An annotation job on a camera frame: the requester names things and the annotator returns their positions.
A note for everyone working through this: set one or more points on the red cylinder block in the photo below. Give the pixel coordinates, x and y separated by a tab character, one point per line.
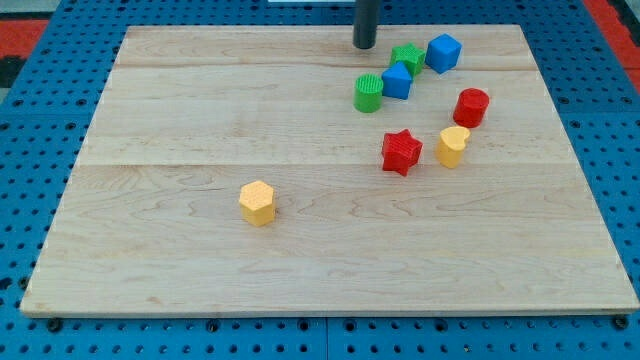
471	107

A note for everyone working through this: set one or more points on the yellow hexagon block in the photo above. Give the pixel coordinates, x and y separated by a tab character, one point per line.
257	203

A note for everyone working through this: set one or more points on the blue triangular block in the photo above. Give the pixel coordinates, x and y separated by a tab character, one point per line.
397	81

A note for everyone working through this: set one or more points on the wooden board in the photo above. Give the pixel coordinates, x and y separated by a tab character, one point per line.
150	226

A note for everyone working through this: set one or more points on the yellow heart block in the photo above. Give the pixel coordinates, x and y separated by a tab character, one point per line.
451	146

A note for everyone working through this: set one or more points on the blue cube block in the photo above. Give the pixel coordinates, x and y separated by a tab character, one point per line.
443	53

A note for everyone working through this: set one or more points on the green cylinder block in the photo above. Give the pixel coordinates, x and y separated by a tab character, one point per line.
368	90

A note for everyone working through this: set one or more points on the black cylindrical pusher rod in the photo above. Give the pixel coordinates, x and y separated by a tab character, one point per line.
366	18

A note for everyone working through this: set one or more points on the red star block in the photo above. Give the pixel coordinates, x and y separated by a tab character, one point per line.
400	151

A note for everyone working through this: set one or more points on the green star block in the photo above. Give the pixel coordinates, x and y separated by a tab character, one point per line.
410	55

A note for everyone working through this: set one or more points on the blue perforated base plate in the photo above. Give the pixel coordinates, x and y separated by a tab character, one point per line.
48	110

